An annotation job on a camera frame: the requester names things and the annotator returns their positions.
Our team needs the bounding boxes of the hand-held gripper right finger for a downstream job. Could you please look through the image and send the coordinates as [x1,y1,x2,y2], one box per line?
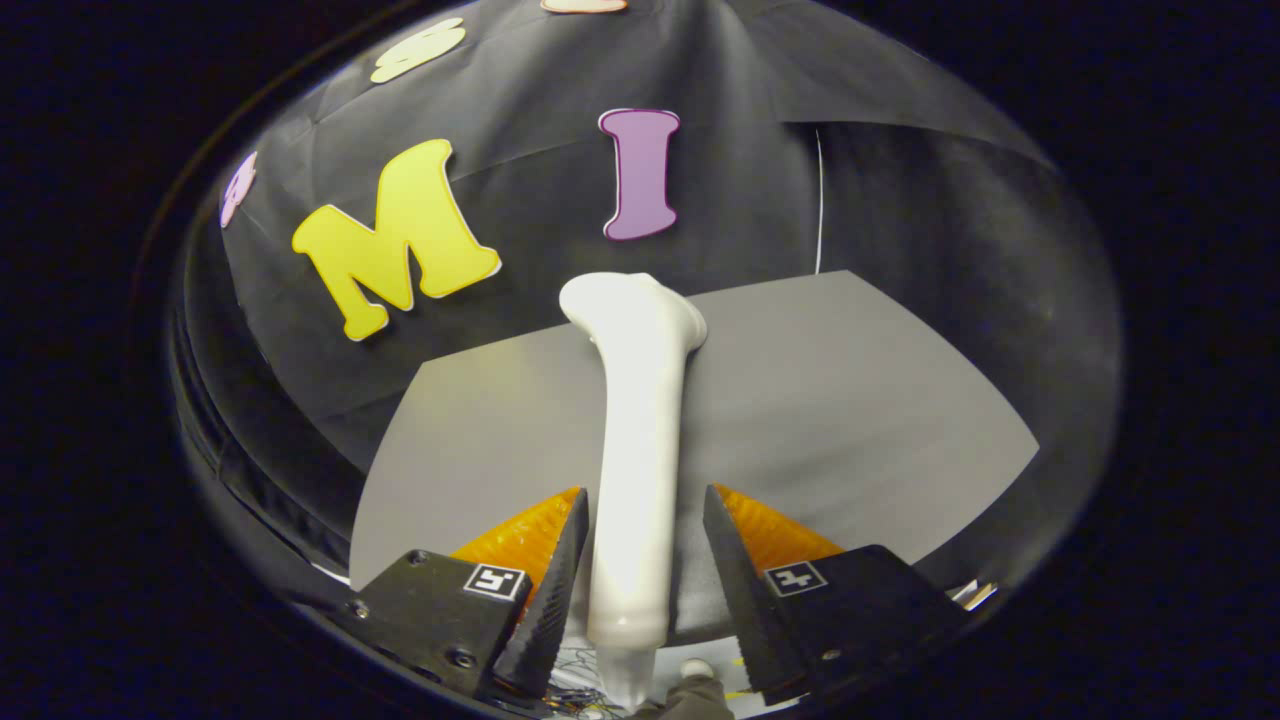
[702,484,973,706]

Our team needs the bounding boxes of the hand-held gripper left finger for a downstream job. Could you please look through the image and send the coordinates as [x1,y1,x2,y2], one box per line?
[348,487,591,711]

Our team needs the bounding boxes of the white garment steamer wand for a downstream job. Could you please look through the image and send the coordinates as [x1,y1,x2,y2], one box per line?
[558,272,709,713]

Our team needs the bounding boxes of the grey cabinet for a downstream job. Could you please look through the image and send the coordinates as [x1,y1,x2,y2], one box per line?
[348,270,1041,646]

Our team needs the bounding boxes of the black backdrop cloth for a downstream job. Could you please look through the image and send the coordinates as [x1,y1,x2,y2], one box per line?
[170,0,1123,601]

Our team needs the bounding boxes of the thin black floor cables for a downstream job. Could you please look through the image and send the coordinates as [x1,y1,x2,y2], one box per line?
[548,645,611,719]

